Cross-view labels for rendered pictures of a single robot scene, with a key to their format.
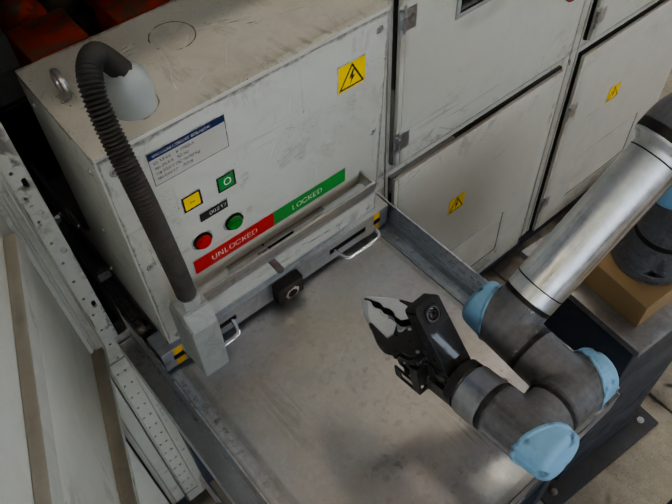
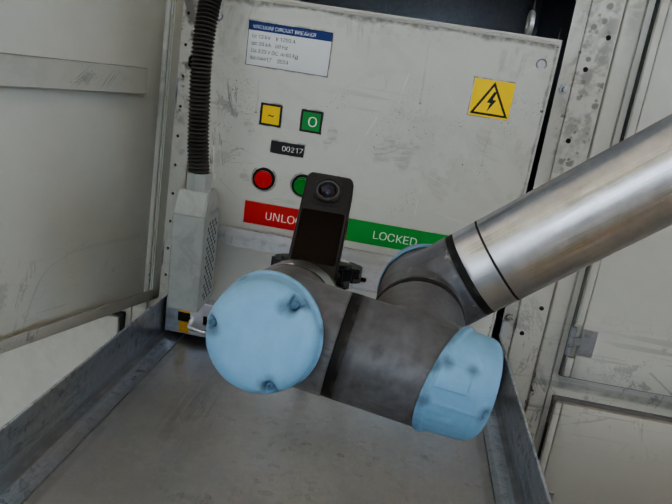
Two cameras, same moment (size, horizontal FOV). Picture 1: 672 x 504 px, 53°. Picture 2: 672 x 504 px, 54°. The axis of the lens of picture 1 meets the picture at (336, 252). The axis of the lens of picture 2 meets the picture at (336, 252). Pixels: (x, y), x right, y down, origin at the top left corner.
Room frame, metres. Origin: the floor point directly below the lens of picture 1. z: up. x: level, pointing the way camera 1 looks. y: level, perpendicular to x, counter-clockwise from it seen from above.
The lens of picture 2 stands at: (0.05, -0.54, 1.28)
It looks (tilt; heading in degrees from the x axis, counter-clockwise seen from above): 15 degrees down; 42
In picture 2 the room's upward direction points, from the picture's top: 9 degrees clockwise
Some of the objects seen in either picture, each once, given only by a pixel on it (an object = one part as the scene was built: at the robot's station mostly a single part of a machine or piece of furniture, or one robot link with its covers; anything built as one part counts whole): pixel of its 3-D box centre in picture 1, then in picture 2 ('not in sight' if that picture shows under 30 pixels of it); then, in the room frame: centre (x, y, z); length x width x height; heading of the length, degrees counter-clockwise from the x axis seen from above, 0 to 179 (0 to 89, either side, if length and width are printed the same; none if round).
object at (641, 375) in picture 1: (584, 352); not in sight; (0.86, -0.62, 0.36); 0.30 x 0.30 x 0.73; 32
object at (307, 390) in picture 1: (358, 375); (298, 456); (0.60, -0.03, 0.80); 0.68 x 0.62 x 0.06; 37
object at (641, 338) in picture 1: (627, 265); not in sight; (0.86, -0.62, 0.74); 0.32 x 0.32 x 0.02; 32
